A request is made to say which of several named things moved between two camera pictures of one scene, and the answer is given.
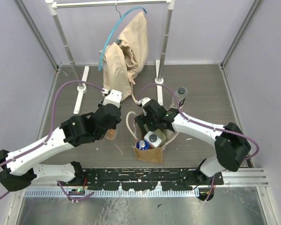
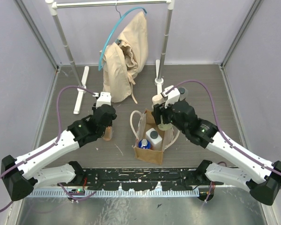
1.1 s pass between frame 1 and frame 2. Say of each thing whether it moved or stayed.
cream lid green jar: moved
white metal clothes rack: stayed
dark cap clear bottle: stayed
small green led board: stayed
